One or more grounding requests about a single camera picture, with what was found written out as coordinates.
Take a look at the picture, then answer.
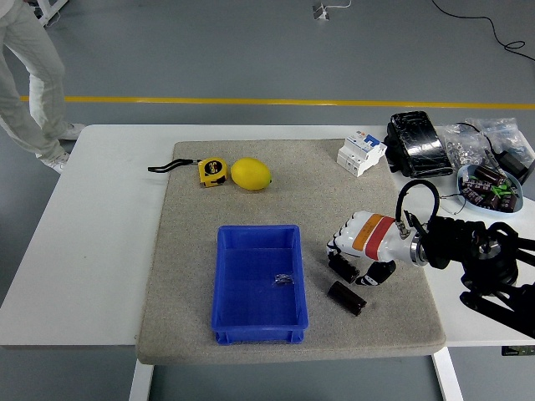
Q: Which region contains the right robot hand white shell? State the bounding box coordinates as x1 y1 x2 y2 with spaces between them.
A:
325 211 419 288

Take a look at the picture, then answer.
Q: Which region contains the dark cylindrical battery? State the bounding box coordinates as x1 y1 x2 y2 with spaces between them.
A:
329 253 361 286
327 280 369 317

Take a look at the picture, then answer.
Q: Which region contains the blue plastic box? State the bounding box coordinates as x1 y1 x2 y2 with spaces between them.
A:
211 224 310 346

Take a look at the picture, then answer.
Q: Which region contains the grey-brown mat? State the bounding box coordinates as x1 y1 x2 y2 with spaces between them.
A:
135 139 447 365

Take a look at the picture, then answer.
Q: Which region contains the white circuit breaker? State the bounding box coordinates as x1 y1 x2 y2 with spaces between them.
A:
336 129 388 179

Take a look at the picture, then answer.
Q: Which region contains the black plastic-wrapped device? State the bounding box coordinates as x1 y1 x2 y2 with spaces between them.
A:
384 110 456 180

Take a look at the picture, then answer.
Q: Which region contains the clear bag of silver nuts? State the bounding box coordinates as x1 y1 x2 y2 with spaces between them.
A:
441 123 492 169

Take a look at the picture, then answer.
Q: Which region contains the light blue bowl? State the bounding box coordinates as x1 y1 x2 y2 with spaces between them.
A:
456 163 526 218

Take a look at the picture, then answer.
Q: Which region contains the yellow lemon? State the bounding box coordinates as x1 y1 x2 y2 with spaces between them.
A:
230 156 273 192

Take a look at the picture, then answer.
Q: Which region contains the large black power adapter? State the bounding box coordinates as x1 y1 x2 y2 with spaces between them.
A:
484 144 535 185

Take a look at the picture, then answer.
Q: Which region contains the white table leg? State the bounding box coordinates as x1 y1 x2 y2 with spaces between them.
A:
128 359 155 401
432 346 464 401

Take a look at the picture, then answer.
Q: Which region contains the clear bag of small screws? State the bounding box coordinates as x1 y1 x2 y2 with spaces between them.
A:
466 116 535 160

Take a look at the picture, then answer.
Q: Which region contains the yellow tape measure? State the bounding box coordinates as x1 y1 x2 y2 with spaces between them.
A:
147 157 232 189

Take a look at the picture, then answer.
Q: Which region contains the person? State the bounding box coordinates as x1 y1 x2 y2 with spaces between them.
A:
0 0 87 174

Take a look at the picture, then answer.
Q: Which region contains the silver floor socket with cable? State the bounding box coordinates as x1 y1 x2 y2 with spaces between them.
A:
312 0 352 21

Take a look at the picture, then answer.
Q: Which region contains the black floor cable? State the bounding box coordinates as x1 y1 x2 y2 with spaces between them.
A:
430 0 535 63

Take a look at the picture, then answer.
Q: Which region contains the white desk frame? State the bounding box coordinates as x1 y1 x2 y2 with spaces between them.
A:
35 0 69 27

